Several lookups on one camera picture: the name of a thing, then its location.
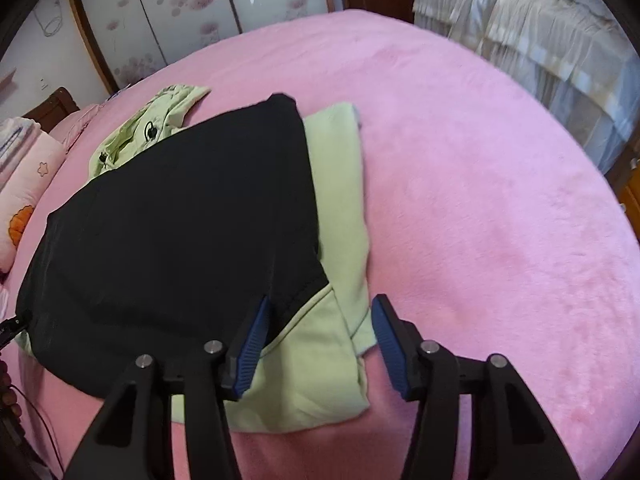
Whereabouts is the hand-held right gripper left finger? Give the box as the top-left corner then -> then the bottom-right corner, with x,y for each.
65,295 -> 273,480

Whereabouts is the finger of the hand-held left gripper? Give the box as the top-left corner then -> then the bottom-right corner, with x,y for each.
0,310 -> 33,348

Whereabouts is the floral sliding door wardrobe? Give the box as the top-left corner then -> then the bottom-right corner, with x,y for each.
65,0 -> 336,96

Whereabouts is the white wall cable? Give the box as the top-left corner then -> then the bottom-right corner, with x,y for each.
36,0 -> 64,39

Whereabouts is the thin black cable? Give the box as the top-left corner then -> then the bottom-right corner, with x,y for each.
10,384 -> 66,472

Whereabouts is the pink fleece blanket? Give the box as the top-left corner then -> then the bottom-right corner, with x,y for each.
0,7 -> 640,480

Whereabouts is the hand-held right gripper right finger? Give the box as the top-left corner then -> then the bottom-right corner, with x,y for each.
371,294 -> 581,480

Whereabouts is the person's left hand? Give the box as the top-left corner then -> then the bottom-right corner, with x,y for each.
0,357 -> 23,421

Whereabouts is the pink printed pillow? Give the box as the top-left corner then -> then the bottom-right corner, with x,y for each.
0,125 -> 67,273

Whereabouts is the striped folded cloth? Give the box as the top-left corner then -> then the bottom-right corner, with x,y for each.
0,116 -> 43,171

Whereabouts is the wooden headboard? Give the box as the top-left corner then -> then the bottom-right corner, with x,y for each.
22,86 -> 81,131

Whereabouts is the light green jacket black lining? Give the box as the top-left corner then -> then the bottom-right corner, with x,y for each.
15,85 -> 377,433

